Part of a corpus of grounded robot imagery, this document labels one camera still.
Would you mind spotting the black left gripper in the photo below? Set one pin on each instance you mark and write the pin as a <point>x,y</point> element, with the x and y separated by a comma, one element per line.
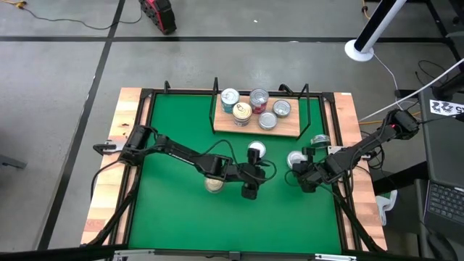
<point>250,173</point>

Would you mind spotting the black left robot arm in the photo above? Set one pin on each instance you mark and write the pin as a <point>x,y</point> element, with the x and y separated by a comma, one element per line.
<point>181,156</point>

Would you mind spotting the green white label can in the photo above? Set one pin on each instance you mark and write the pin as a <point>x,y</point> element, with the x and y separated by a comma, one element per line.
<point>320,141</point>
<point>294,157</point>
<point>268,120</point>

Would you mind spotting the cans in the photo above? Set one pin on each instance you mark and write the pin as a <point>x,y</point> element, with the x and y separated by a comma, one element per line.
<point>242,124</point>

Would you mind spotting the grey metal bracket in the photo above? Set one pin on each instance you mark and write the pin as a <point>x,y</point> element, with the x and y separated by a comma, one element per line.
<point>11,161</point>

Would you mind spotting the white plastic object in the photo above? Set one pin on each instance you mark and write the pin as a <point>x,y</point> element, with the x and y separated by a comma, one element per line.
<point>386,203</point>

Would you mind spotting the white tower fan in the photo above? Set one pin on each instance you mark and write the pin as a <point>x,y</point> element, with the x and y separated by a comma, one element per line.
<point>353,54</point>

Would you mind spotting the dark grey desk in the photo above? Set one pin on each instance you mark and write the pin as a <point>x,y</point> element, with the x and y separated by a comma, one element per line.
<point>446,152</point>

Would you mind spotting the white printed paper tag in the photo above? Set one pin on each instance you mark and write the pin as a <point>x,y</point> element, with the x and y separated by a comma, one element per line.
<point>446,107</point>

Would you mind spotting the teal label tuna can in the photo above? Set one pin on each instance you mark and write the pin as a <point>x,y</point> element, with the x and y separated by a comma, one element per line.
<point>229,108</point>
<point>229,111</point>
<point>230,96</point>

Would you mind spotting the silver aluminium bracket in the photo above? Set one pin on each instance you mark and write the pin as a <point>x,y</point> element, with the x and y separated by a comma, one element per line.
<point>134,252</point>
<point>335,257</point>

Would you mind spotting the red black equipment case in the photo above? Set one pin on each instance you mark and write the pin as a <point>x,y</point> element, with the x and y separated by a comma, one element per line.
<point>159,14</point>

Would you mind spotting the green table mat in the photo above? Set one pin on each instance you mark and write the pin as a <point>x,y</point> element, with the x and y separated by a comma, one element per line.
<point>181,217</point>

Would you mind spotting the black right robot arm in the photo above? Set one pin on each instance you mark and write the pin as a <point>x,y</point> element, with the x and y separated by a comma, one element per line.
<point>362,148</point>

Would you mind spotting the black table clamp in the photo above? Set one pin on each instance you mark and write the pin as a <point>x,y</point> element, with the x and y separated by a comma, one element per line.
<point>167,87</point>
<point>284,88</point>

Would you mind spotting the wooden shelf board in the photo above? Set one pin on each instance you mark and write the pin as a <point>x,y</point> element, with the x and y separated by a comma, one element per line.
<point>286,125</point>

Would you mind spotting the blue yellow label can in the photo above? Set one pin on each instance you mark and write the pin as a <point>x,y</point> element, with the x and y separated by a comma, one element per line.
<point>259,145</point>
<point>281,108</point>

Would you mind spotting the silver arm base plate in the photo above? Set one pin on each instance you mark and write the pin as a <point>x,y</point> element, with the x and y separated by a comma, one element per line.
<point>332,150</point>

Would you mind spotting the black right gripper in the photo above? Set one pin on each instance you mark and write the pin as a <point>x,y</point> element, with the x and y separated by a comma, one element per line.
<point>313,171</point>

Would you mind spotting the black laptop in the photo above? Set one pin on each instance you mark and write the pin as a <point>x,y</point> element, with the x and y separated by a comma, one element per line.
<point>446,203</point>

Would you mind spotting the navy red stripe gold can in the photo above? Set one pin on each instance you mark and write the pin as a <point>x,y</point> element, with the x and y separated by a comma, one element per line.
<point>242,111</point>
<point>214,186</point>

